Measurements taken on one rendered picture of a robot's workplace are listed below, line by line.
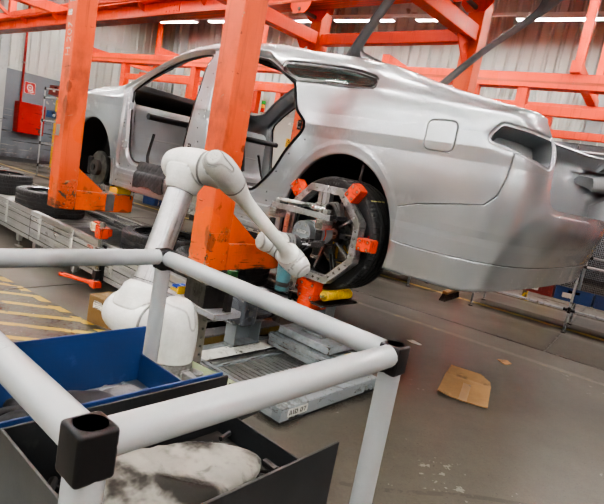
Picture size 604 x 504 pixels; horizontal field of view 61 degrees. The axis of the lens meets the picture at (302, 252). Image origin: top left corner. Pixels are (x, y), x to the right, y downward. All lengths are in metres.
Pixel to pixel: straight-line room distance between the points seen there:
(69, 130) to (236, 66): 1.99
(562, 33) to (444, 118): 9.83
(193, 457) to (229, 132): 2.43
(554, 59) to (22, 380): 12.13
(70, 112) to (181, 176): 2.65
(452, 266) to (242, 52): 1.57
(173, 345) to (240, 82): 1.62
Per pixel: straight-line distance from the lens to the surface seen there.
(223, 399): 0.42
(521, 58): 12.50
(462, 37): 5.20
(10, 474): 0.61
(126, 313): 1.96
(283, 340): 3.18
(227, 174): 1.94
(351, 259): 2.79
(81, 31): 4.65
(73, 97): 4.60
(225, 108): 2.95
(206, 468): 0.65
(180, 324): 1.83
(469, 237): 2.59
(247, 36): 3.02
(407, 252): 2.73
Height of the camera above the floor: 1.18
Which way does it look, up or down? 9 degrees down
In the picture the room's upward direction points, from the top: 11 degrees clockwise
